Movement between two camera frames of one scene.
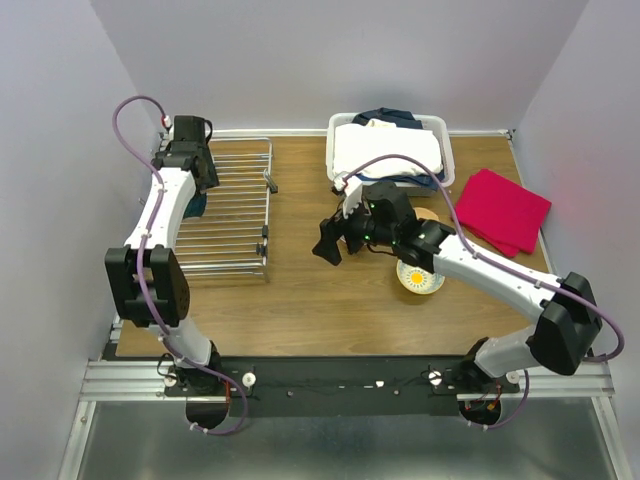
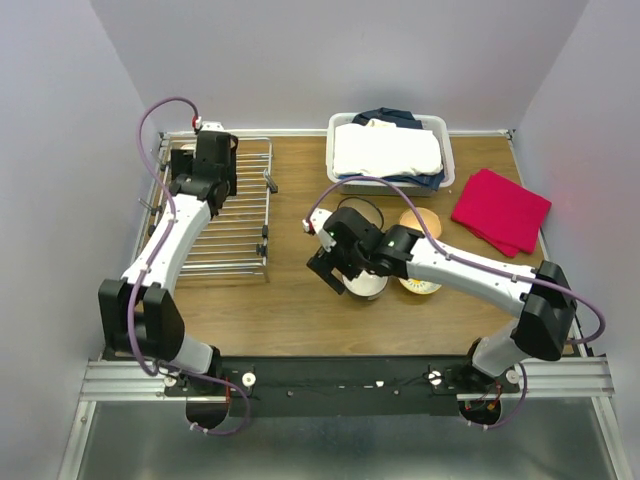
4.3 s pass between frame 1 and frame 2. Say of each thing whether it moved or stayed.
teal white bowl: moved
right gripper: moved
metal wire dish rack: stayed
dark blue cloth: stayed
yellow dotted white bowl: stayed
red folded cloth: stayed
